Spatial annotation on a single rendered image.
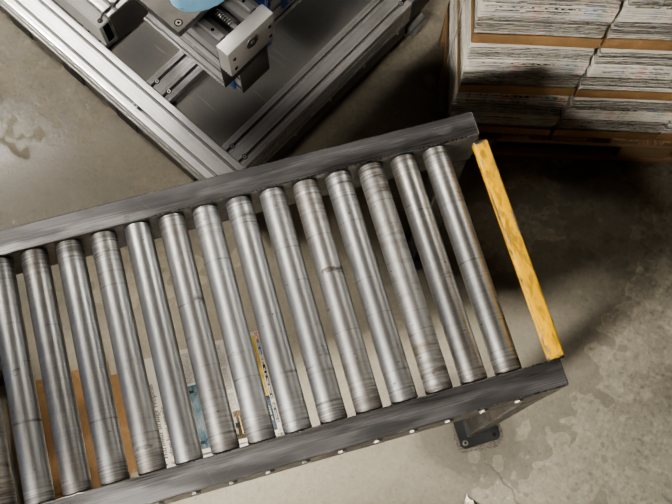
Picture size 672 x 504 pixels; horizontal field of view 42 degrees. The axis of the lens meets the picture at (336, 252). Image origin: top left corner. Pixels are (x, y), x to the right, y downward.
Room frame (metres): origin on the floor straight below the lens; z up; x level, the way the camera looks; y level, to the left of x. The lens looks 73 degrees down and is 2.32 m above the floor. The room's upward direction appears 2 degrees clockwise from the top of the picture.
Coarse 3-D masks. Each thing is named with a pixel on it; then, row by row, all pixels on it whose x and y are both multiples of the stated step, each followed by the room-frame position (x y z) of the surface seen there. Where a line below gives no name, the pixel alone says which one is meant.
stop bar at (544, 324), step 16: (480, 144) 0.69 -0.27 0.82; (480, 160) 0.66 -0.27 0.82; (496, 176) 0.63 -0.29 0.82; (496, 192) 0.59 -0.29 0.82; (496, 208) 0.56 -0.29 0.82; (512, 224) 0.53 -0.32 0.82; (512, 240) 0.50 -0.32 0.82; (512, 256) 0.47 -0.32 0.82; (528, 256) 0.47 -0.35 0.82; (528, 272) 0.44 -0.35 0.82; (528, 288) 0.41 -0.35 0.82; (528, 304) 0.38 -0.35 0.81; (544, 304) 0.38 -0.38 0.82; (544, 320) 0.35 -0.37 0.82; (544, 336) 0.32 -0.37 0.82; (544, 352) 0.30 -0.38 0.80; (560, 352) 0.30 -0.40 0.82
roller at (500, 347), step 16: (432, 160) 0.66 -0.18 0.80; (448, 160) 0.67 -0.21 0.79; (432, 176) 0.63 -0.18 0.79; (448, 176) 0.63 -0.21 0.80; (448, 192) 0.60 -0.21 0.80; (448, 208) 0.57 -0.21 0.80; (464, 208) 0.57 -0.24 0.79; (448, 224) 0.54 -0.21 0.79; (464, 224) 0.53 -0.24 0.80; (464, 240) 0.50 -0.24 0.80; (464, 256) 0.47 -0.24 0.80; (480, 256) 0.48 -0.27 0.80; (464, 272) 0.45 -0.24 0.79; (480, 272) 0.44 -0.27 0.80; (480, 288) 0.41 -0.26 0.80; (480, 304) 0.38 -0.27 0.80; (496, 304) 0.39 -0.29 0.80; (480, 320) 0.36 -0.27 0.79; (496, 320) 0.35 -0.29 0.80; (496, 336) 0.33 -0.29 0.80; (496, 352) 0.30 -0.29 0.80; (512, 352) 0.30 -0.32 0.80; (496, 368) 0.27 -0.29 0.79; (512, 368) 0.27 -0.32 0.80
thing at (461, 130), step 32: (416, 128) 0.73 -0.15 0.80; (448, 128) 0.73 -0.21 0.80; (288, 160) 0.65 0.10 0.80; (320, 160) 0.65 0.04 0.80; (352, 160) 0.66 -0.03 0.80; (384, 160) 0.66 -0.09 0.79; (416, 160) 0.68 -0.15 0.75; (160, 192) 0.58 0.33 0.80; (192, 192) 0.58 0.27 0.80; (224, 192) 0.58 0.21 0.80; (256, 192) 0.59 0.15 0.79; (288, 192) 0.61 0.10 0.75; (320, 192) 0.62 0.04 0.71; (32, 224) 0.50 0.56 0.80; (64, 224) 0.51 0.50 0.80; (96, 224) 0.51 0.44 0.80; (128, 224) 0.51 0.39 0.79; (192, 224) 0.55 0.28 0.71; (0, 256) 0.44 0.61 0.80
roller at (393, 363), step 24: (336, 192) 0.59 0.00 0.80; (336, 216) 0.55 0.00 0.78; (360, 216) 0.55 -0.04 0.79; (360, 240) 0.50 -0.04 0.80; (360, 264) 0.45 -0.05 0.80; (360, 288) 0.41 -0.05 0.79; (384, 288) 0.41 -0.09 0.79; (384, 312) 0.36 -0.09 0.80; (384, 336) 0.32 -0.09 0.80; (384, 360) 0.28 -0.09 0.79; (408, 384) 0.23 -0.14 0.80
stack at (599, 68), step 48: (480, 0) 1.06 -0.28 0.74; (528, 0) 1.03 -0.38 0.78; (576, 0) 1.03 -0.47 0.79; (624, 0) 1.05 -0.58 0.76; (480, 48) 1.03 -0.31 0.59; (528, 48) 1.03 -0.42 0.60; (576, 48) 1.03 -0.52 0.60; (480, 96) 1.04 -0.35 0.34; (528, 96) 1.04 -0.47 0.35; (576, 144) 1.03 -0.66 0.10; (624, 144) 1.03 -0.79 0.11
